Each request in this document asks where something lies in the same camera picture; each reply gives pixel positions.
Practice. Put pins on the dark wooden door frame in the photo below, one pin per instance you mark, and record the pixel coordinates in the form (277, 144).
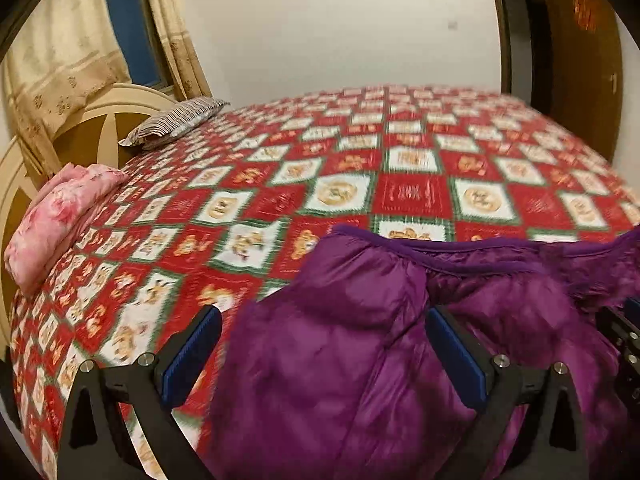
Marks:
(502, 35)

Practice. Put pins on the striped pillow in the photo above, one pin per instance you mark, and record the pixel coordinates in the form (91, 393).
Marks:
(170, 120)

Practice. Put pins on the red paper door decoration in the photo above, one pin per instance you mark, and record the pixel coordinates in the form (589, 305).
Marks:
(586, 16)

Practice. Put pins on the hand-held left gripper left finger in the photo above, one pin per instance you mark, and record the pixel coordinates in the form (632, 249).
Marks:
(192, 355)

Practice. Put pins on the window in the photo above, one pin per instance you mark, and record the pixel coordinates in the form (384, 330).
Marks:
(135, 45)

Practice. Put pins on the cream wooden headboard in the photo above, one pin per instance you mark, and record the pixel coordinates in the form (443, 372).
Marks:
(85, 145)

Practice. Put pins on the wide beige floral curtain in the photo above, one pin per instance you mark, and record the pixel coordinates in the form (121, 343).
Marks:
(55, 60)

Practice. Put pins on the purple puffer jacket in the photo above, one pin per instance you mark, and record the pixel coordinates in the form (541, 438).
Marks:
(325, 350)

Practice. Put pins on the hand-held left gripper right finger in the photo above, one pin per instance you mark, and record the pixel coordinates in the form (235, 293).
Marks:
(457, 355)

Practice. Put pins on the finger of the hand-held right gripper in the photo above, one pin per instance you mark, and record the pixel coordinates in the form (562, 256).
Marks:
(622, 327)

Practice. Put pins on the brown wooden door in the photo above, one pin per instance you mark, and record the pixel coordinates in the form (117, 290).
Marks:
(575, 70)

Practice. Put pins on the pink floral folded quilt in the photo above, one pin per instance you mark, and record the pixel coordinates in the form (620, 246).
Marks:
(50, 220)

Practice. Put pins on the narrow beige floral curtain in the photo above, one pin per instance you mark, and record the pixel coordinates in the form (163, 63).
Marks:
(172, 35)

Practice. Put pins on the red checked printed blanket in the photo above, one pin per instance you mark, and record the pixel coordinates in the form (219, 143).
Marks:
(250, 185)

